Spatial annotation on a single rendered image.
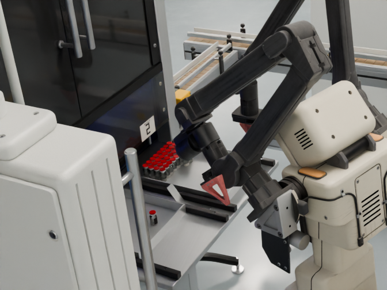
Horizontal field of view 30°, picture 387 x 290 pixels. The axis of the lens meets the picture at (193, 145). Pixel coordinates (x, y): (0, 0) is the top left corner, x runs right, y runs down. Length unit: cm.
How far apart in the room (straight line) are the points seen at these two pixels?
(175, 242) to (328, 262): 46
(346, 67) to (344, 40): 7
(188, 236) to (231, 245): 138
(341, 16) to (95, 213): 95
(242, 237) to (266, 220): 183
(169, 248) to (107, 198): 79
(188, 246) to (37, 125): 89
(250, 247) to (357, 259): 157
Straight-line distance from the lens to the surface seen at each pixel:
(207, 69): 306
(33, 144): 136
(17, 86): 182
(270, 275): 335
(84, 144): 132
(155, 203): 230
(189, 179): 241
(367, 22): 364
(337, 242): 187
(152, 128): 248
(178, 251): 211
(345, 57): 200
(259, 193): 172
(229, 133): 446
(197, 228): 219
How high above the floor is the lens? 218
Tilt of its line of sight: 30 degrees down
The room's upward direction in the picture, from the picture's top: 6 degrees counter-clockwise
